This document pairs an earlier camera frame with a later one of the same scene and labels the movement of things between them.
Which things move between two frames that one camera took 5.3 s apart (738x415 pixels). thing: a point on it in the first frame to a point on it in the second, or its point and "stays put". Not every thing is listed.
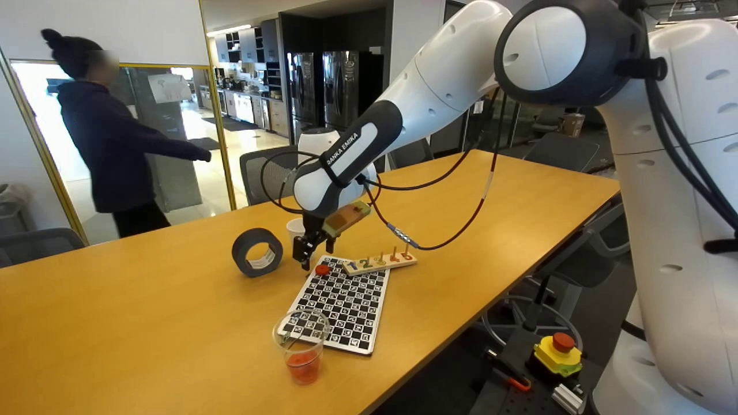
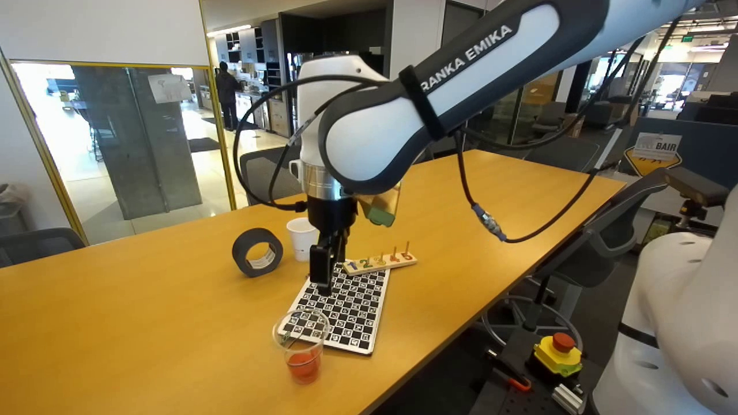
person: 114,134 to 228,87
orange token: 304,367 stays put
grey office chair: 270,174 stays put
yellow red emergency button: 560,354 stays put
